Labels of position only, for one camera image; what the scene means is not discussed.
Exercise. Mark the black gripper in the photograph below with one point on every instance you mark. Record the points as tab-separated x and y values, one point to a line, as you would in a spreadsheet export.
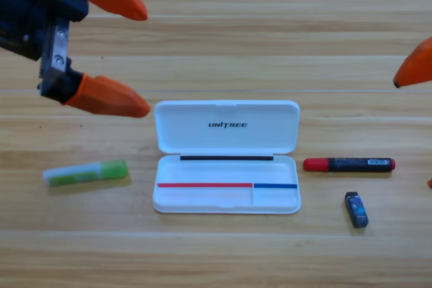
20	4

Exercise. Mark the black eraser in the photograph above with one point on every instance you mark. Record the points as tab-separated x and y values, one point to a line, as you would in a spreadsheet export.
357	210

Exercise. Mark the green glue stick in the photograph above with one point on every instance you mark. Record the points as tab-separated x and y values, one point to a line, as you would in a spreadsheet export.
84	173

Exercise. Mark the red and black marker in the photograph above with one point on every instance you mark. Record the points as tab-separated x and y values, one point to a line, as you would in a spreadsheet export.
351	165

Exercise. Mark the white Unitree pencil case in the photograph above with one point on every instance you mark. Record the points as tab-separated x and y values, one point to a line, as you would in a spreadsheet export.
219	133

